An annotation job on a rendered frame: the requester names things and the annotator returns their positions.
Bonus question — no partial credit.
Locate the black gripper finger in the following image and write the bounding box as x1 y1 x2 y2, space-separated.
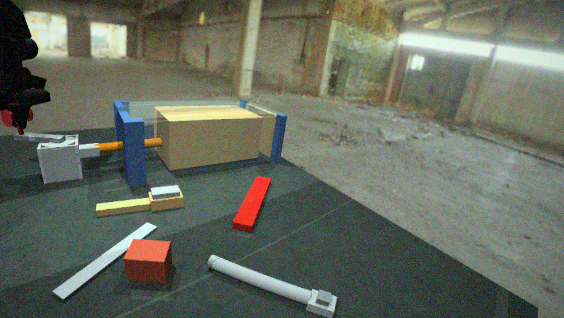
7 103 31 129
0 98 17 127

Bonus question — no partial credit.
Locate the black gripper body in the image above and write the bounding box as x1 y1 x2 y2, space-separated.
0 63 51 106

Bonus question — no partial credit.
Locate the grey rod with square end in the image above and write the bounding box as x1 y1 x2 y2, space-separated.
207 255 337 318

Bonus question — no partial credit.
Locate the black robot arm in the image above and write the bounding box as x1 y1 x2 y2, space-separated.
0 0 46 90

